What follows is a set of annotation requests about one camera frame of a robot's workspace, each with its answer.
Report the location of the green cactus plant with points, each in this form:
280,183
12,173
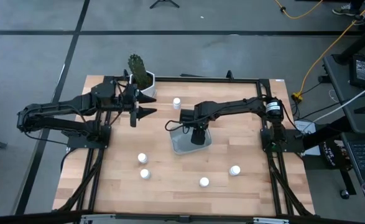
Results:
138,70

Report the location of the black overhead mount bar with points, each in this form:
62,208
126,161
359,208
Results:
182,218

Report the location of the black caster wheel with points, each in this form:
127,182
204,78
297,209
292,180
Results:
344,194

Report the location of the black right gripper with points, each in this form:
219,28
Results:
194,117

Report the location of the black power adapter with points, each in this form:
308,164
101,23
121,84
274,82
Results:
361,70

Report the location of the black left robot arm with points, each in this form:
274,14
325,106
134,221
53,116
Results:
61,107

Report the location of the black printed bag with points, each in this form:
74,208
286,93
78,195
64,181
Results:
334,154

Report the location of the black tripod legs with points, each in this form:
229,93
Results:
164,2

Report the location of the black desk leg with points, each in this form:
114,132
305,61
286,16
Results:
361,40

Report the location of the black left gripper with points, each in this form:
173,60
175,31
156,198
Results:
126,99

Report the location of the dark grey side desk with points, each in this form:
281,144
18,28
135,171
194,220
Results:
337,84

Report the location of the black aluminium table frame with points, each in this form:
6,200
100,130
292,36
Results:
272,186

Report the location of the white paper sheet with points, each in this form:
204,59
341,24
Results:
305,126

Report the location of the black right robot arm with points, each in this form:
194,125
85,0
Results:
232,107

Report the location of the white angular plant pot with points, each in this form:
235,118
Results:
151,90

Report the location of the grey translucent plastic basket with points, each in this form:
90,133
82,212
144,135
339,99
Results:
182,144

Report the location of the person's shoe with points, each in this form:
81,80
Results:
364,17
344,11

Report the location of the white pill bottle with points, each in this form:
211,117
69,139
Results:
234,170
142,158
176,102
145,173
204,182

